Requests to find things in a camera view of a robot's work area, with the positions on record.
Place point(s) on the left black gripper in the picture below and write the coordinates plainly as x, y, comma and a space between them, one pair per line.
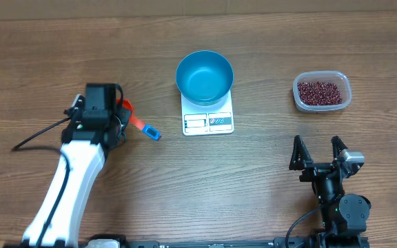
125, 114

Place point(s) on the white digital kitchen scale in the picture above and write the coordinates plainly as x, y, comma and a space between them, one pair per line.
198, 120

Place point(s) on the blue metal bowl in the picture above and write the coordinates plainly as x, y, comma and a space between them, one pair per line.
204, 77

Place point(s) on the red adzuki beans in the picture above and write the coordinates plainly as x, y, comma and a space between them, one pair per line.
319, 93

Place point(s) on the red measuring scoop blue handle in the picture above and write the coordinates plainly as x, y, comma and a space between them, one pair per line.
147, 129

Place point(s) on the clear plastic container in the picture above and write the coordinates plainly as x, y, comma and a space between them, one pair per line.
329, 76

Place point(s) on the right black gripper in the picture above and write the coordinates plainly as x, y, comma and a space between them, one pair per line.
299, 160

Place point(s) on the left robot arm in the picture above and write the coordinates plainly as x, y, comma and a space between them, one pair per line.
82, 155

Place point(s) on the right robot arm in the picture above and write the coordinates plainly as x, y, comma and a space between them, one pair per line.
344, 216

